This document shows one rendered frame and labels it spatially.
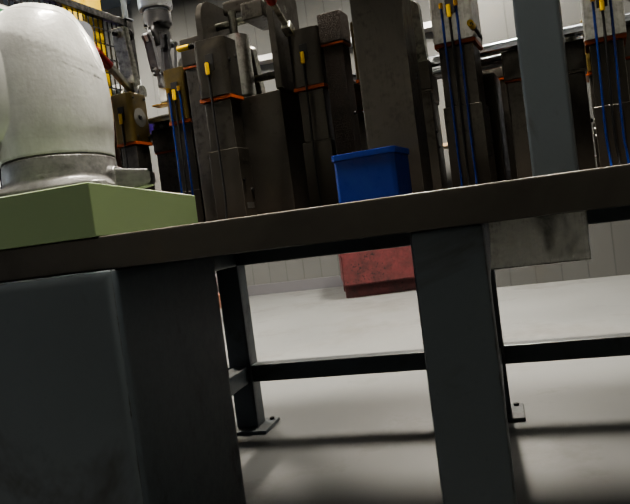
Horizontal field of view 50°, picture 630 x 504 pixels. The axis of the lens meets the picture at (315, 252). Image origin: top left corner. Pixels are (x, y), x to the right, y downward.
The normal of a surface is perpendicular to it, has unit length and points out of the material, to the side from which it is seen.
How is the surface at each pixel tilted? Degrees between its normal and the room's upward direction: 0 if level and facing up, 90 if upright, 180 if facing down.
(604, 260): 90
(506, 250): 90
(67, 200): 90
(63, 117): 90
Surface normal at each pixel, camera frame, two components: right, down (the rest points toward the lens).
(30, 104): 0.02, 0.00
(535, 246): -0.25, 0.07
